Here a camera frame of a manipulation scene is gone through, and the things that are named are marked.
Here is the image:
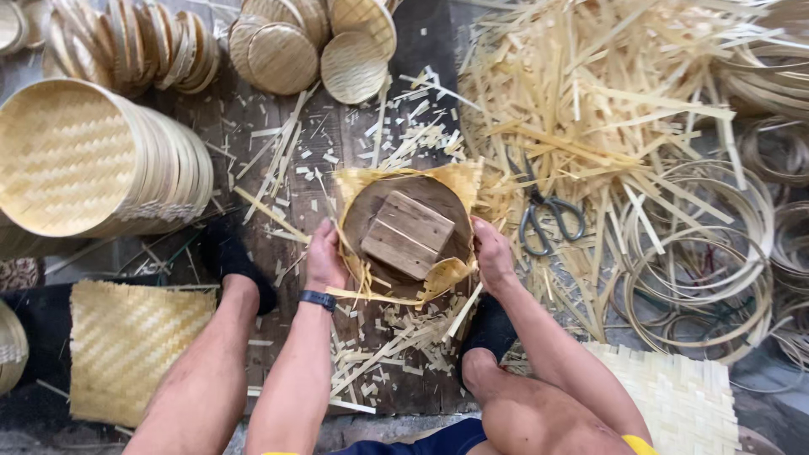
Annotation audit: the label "person's left hand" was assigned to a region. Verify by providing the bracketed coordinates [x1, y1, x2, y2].
[305, 217, 350, 294]

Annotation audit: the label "person's right hand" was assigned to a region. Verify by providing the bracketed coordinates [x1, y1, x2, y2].
[471, 215, 517, 298]

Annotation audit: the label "half-shaped woven bamboo mat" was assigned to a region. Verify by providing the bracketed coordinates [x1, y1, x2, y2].
[325, 161, 485, 308]

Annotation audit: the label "round wooden mould disc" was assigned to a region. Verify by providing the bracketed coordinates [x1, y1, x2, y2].
[341, 176, 475, 298]

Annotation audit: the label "dark wooden work board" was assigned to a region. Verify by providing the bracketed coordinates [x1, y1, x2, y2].
[169, 60, 482, 416]

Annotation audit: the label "black wristband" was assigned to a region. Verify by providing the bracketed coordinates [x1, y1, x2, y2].
[298, 289, 338, 313]

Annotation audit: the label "wooden block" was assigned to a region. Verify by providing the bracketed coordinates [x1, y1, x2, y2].
[360, 190, 456, 281]

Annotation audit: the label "grey metal scissors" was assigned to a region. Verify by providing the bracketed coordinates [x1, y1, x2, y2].
[506, 154, 587, 257]

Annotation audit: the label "black left sock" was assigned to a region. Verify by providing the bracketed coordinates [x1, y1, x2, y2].
[198, 214, 279, 316]

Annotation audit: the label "black sock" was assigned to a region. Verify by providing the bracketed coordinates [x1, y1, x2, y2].
[198, 214, 279, 316]
[455, 293, 519, 388]

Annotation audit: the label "black right sock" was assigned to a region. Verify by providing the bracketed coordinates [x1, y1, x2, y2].
[455, 293, 519, 388]

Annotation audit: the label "scattered bamboo offcuts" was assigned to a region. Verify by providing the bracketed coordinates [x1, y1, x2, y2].
[209, 63, 488, 416]

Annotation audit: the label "small round woven tray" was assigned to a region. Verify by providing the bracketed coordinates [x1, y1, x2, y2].
[329, 0, 398, 62]
[247, 23, 321, 96]
[320, 31, 390, 106]
[228, 14, 274, 87]
[240, 0, 331, 48]

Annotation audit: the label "heap of bamboo strips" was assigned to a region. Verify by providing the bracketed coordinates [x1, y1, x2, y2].
[455, 0, 781, 345]

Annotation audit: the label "person's left leg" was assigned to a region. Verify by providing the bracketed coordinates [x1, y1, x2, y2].
[123, 273, 261, 455]

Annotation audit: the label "person's leg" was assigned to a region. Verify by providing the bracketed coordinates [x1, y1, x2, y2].
[460, 346, 633, 455]
[123, 273, 261, 455]

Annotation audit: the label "person's right leg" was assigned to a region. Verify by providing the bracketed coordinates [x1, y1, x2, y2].
[460, 346, 633, 455]

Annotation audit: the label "pile of bamboo hoops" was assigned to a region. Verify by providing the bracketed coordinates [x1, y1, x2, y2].
[603, 114, 809, 375]

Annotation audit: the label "blue shorts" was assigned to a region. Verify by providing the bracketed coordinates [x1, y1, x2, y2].
[327, 417, 489, 455]

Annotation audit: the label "yellow square woven mat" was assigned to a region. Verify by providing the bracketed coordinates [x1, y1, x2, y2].
[68, 279, 217, 429]

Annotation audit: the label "pale square woven mat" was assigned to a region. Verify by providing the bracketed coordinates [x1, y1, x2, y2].
[580, 341, 742, 455]

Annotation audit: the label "stack of large woven trays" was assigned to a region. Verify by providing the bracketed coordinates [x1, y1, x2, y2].
[0, 78, 216, 242]

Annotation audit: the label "row of small woven trays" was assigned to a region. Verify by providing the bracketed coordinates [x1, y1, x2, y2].
[41, 0, 222, 99]

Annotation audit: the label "yellow shirt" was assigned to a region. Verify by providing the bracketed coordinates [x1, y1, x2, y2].
[622, 434, 659, 455]

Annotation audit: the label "bundle of bamboo rings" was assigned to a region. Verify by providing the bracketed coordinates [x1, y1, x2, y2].
[719, 0, 809, 121]

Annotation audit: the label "woven tray with rim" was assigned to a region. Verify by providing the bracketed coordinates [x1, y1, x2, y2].
[0, 298, 30, 398]

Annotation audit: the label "pile of woven trays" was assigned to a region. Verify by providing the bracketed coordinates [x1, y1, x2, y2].
[0, 0, 53, 59]

